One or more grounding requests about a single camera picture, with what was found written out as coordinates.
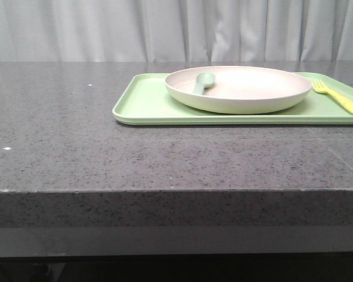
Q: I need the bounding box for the beige round plate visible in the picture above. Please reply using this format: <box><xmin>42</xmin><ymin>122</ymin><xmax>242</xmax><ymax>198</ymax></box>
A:
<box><xmin>165</xmin><ymin>66</ymin><xmax>312</xmax><ymax>115</ymax></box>

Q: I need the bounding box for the yellow plastic fork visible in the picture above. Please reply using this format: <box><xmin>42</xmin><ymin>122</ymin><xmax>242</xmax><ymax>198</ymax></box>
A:
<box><xmin>311</xmin><ymin>80</ymin><xmax>353</xmax><ymax>115</ymax></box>

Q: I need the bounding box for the light green serving tray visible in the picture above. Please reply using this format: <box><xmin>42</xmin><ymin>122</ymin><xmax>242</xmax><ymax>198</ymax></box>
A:
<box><xmin>112</xmin><ymin>73</ymin><xmax>353</xmax><ymax>126</ymax></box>

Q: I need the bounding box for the pale green plastic spoon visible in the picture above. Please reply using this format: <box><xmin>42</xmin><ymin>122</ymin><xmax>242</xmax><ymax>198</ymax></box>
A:
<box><xmin>192</xmin><ymin>72</ymin><xmax>215</xmax><ymax>95</ymax></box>

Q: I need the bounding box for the grey pleated curtain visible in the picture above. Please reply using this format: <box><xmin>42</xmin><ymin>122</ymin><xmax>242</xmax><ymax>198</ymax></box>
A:
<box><xmin>0</xmin><ymin>1</ymin><xmax>353</xmax><ymax>62</ymax></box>

